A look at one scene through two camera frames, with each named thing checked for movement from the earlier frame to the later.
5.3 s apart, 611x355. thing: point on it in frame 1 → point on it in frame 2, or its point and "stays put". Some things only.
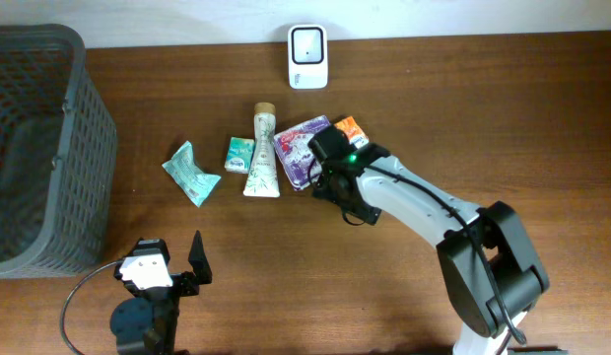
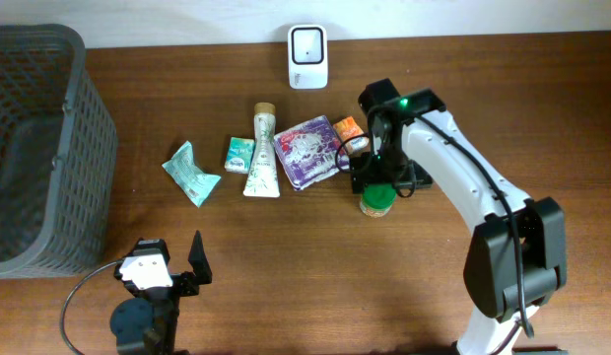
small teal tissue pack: (239, 155) stays put
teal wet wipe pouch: (196, 183) stays put
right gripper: (360, 207) → (415, 176)
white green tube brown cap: (262, 179) stays put
